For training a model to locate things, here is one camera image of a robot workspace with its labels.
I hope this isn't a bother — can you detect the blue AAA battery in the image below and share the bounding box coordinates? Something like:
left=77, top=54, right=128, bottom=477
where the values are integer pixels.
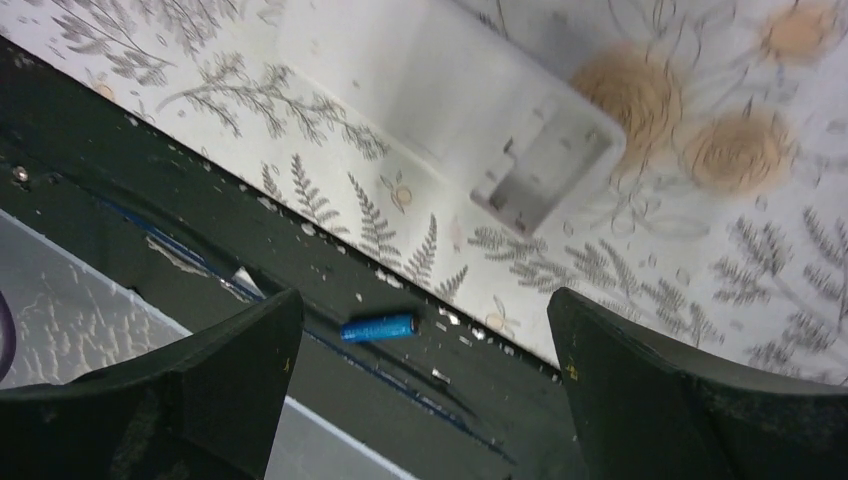
left=340, top=313, right=419, bottom=343

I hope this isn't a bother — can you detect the floral patterned table mat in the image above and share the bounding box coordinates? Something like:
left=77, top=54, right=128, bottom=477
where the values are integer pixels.
left=1, top=1, right=847, bottom=386

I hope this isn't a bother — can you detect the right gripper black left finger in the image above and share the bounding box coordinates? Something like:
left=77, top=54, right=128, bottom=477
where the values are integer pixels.
left=1, top=290, right=304, bottom=479

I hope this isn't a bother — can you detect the black mounting base rail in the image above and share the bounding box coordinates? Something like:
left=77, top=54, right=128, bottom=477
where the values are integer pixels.
left=1, top=40, right=587, bottom=479

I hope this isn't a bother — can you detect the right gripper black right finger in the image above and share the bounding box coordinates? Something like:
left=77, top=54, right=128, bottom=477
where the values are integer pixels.
left=547, top=288, right=847, bottom=479

